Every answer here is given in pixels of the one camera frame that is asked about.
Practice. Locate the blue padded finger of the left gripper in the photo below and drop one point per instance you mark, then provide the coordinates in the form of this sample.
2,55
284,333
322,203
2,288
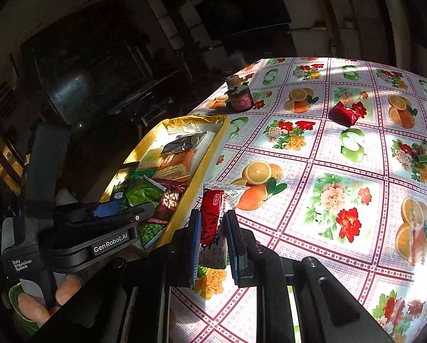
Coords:
107,209

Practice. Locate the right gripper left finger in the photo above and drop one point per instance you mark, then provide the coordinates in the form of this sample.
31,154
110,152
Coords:
185,259

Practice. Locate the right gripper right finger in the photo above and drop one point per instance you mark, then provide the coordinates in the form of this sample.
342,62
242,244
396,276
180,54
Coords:
247,258

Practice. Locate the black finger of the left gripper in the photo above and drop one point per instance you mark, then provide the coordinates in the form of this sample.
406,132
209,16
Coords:
133,214

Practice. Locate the yellow green pea snack bag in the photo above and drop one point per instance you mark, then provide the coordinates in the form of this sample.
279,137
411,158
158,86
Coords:
149,233

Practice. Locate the brown red snack bag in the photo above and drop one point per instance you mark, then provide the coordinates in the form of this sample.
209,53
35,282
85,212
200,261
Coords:
169,201

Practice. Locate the red white small packet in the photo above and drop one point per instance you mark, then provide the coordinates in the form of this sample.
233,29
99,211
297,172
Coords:
217,200

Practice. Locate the green yellow cracker package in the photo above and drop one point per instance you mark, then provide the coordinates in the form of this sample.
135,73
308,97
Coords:
151,160

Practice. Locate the orange cracker package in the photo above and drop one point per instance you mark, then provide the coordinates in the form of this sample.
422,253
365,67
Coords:
177,161

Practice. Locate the dark green cracker packet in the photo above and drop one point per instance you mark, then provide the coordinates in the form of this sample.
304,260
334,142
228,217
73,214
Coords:
121,183

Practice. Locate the person's left hand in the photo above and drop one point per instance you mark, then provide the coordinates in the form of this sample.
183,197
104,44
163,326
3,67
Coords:
33,310

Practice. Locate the yellow-rimmed white cardboard tray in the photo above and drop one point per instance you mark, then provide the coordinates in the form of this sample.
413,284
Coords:
166,131

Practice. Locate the floral fruit tablecloth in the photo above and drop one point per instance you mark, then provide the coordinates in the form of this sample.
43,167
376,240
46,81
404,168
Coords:
353,197

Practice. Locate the dark jar with pink label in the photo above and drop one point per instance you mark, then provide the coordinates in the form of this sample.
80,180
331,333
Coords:
239,94

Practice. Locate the red wrapped candy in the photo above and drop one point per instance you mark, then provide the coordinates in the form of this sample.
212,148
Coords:
343,115

